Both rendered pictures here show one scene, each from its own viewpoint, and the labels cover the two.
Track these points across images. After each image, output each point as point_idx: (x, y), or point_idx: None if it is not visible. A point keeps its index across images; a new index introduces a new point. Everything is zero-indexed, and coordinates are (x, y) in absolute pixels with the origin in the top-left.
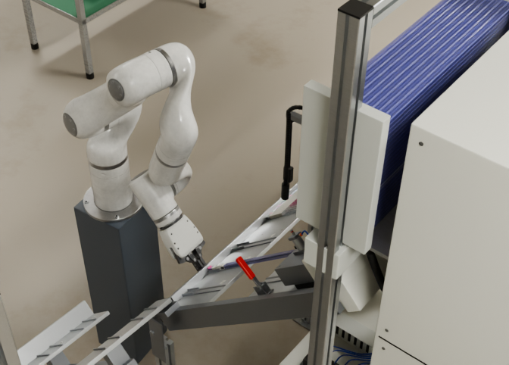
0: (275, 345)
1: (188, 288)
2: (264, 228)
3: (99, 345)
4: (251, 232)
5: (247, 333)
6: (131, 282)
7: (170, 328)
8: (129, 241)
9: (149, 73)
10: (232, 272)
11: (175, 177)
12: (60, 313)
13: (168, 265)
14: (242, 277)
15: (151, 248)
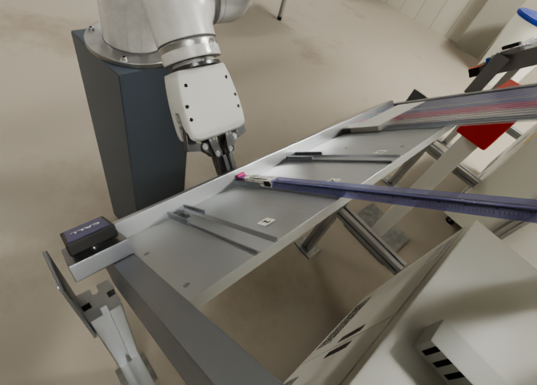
0: (274, 263)
1: (188, 203)
2: (345, 140)
3: (113, 216)
4: (319, 141)
5: None
6: (139, 164)
7: (114, 283)
8: (141, 108)
9: None
10: (295, 202)
11: None
12: (92, 176)
13: (203, 164)
14: None
15: (176, 132)
